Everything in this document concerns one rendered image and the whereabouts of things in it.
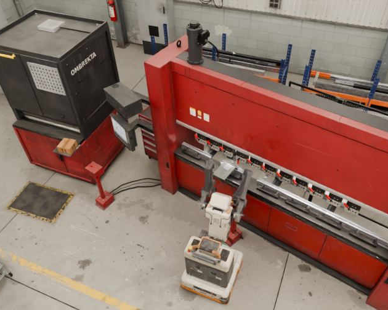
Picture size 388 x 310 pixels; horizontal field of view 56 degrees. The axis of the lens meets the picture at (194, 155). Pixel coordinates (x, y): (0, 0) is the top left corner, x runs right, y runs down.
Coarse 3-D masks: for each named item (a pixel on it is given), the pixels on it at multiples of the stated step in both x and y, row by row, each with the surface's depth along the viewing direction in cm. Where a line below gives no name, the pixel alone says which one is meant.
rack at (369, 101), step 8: (312, 56) 554; (312, 64) 560; (376, 64) 522; (304, 72) 523; (312, 72) 569; (320, 72) 566; (376, 72) 532; (304, 80) 531; (376, 80) 490; (344, 96) 523; (352, 96) 519; (368, 96) 509; (368, 104) 517; (376, 104) 512; (384, 104) 507
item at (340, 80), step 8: (336, 80) 544; (344, 80) 541; (352, 80) 535; (360, 80) 535; (320, 88) 532; (328, 88) 528; (336, 88) 524; (344, 88) 519; (352, 88) 523; (360, 88) 523; (368, 88) 518; (376, 88) 517; (384, 88) 525; (360, 96) 516; (376, 96) 508; (384, 96) 504
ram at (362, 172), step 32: (192, 96) 445; (224, 96) 413; (224, 128) 445; (256, 128) 413; (288, 128) 385; (320, 128) 360; (288, 160) 412; (320, 160) 384; (352, 160) 360; (384, 160) 338; (352, 192) 384; (384, 192) 360
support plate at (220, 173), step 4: (224, 164) 486; (220, 168) 481; (232, 168) 481; (216, 172) 476; (220, 172) 476; (224, 172) 476; (228, 172) 476; (216, 176) 473; (220, 176) 471; (224, 176) 471
